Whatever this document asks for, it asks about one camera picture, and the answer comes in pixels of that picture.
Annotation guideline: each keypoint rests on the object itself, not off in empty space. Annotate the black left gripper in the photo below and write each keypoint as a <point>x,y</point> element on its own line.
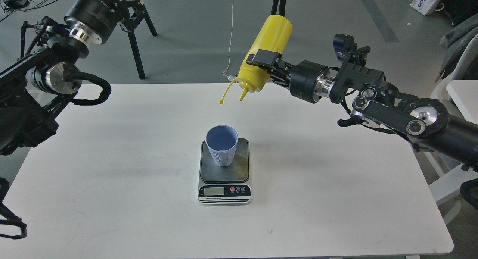
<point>101,16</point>

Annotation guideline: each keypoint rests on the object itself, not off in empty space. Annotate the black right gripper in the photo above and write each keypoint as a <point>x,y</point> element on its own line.
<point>301,79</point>

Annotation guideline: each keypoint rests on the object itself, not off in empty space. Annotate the yellow squeeze bottle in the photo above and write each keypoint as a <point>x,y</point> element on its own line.
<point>273,36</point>

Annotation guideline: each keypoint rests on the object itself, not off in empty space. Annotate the blue plastic cup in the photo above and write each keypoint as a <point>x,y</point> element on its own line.
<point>222,143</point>

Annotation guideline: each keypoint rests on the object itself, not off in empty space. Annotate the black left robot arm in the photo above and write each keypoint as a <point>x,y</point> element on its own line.
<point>38,87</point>

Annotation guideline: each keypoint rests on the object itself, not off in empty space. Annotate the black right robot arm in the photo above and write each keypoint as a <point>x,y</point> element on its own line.
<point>368,98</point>

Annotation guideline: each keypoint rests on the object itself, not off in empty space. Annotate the digital kitchen scale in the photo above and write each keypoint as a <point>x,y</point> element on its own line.
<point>225,186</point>

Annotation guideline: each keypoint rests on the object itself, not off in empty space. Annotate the white cardboard box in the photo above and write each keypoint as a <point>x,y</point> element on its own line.
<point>424,7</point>

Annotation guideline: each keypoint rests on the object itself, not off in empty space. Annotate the white office chair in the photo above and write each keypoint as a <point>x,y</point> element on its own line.
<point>460,64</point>

